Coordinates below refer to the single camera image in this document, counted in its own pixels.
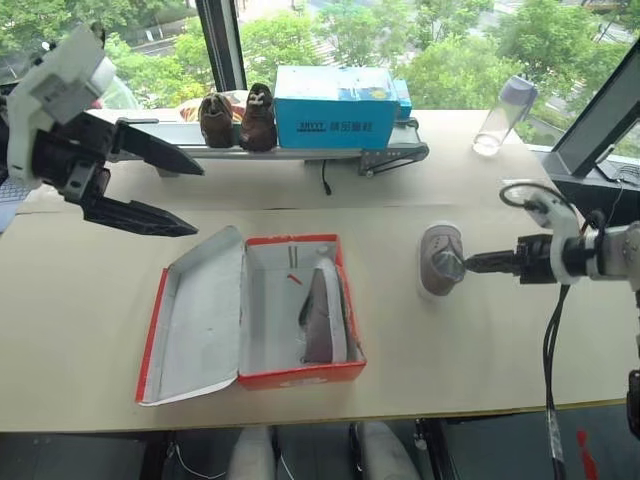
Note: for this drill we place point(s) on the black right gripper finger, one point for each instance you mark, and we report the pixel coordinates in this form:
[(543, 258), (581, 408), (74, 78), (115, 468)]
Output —
[(495, 269), (492, 259)]

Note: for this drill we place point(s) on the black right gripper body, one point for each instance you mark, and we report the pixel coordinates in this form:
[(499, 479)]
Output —
[(535, 260)]

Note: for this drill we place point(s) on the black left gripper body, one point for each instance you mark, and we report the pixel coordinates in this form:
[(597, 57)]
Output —
[(75, 155)]

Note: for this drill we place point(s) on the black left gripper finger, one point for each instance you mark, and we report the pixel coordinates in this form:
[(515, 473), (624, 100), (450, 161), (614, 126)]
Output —
[(160, 150), (140, 217)]

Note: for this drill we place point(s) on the grey sneaker white sole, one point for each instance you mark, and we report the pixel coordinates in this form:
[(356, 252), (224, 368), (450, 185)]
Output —
[(322, 320), (435, 265)]

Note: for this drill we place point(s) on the red shoebox with lid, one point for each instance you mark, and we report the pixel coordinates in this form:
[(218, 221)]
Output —
[(200, 320)]

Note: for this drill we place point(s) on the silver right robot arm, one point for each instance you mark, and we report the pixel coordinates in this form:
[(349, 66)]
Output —
[(620, 250)]

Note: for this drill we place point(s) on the blue shoebox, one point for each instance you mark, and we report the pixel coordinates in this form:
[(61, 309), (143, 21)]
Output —
[(332, 117)]

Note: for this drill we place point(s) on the red yellow snack bag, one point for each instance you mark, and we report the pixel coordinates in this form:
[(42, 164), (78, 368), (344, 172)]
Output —
[(190, 111)]

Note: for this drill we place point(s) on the brown shoe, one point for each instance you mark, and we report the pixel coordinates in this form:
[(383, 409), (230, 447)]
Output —
[(216, 122), (257, 120)]

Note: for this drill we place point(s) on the grey laptop keyboard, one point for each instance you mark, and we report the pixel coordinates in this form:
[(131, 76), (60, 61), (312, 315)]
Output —
[(9, 205)]

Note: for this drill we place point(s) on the small conveyor belt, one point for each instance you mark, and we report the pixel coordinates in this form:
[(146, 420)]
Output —
[(280, 152)]

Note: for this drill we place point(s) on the clear bottle purple cap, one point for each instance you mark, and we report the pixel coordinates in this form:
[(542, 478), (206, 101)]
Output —
[(502, 120)]

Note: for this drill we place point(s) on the red ribbon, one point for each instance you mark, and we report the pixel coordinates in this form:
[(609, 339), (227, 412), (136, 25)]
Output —
[(586, 455)]

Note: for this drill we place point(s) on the grey rounded shape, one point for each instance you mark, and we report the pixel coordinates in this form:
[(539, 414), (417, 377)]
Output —
[(252, 455), (387, 455)]

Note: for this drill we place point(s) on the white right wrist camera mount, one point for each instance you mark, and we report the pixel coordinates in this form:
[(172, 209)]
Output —
[(556, 212)]

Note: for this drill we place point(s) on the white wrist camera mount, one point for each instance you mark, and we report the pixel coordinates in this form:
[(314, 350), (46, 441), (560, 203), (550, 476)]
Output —
[(556, 212), (55, 90)]

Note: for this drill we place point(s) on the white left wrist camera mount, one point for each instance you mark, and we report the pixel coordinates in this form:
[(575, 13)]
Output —
[(55, 90)]

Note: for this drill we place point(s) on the black window post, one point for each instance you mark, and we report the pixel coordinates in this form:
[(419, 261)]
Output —
[(222, 45)]

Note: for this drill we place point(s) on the black slanted window frame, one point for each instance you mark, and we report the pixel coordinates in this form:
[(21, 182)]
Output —
[(590, 150)]

